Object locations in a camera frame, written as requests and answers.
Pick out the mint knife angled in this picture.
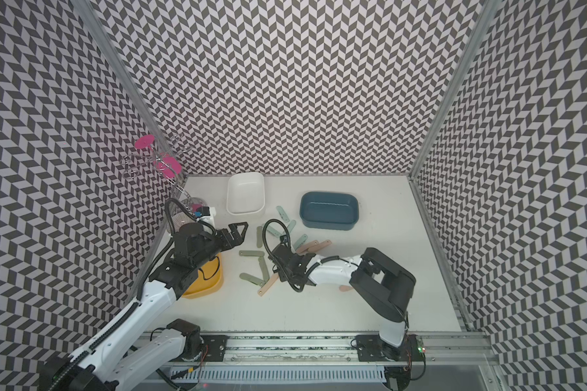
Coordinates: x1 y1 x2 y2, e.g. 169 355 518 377
287 220 297 233

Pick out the mint knife centre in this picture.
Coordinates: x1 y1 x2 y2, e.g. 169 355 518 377
293 234 308 250

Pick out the mint knife left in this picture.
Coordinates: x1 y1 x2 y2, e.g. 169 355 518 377
266 226 283 238

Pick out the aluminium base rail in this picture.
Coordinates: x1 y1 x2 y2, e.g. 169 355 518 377
202 332 499 366

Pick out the mint knife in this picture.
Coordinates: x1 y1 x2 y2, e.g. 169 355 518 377
277 205 292 224
293 234 308 250
266 226 283 238

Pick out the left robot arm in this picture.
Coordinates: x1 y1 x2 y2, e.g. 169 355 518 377
38 198 249 390

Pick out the olive knife upright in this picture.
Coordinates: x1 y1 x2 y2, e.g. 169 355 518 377
256 226 263 249

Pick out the white storage box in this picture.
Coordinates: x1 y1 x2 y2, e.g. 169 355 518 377
226 172 266 216

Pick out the olive knife vertical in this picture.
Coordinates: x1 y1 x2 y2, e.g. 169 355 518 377
259 257 271 283

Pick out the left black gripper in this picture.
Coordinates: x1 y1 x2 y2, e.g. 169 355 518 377
193 222 248 270

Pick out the yellow storage box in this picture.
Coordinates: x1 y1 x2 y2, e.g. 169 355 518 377
182 254 223 299

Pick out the mint knife top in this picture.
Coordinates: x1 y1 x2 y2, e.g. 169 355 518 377
277 205 292 224

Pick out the olive knife lower left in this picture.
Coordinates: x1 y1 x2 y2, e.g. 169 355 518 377
239 273 266 287

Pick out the dark teal storage box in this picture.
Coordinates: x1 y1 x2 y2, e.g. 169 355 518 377
299 192 360 231

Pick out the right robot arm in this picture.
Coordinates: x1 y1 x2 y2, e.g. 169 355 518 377
261 218 417 361

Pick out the olive knife horizontal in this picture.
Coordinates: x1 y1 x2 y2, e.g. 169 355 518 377
239 250 264 257

